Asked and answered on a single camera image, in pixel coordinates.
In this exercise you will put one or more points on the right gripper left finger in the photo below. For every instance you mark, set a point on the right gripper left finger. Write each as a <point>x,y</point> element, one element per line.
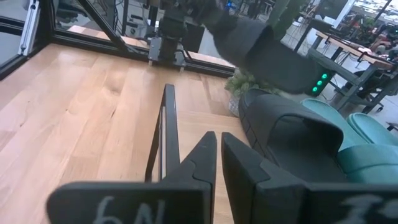
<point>192,186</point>

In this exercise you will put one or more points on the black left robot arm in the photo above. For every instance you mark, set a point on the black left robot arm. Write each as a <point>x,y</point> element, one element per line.
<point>169,37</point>

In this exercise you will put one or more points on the wooden workbench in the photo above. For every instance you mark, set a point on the wooden workbench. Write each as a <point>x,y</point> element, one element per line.
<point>351,49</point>

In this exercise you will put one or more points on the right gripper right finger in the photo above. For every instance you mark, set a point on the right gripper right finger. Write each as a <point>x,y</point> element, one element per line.
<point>248,193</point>

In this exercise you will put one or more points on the small grey succulent pot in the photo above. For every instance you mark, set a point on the small grey succulent pot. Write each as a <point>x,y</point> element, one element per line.
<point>234,107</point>

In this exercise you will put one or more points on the white aluminium post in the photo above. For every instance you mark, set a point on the white aluminium post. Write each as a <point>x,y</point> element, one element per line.
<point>29,28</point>

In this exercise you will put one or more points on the black device green lights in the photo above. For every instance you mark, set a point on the black device green lights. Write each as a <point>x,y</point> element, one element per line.
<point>320,82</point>

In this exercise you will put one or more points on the black slide sandal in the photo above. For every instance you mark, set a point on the black slide sandal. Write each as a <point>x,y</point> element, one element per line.
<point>280,124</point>
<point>264,53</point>

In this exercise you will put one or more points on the green succulent plant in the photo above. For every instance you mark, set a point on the green succulent plant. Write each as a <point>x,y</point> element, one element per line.
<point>245,82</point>

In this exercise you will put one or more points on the tall green cactus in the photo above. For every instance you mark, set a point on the tall green cactus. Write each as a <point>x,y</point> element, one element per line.
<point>286,15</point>

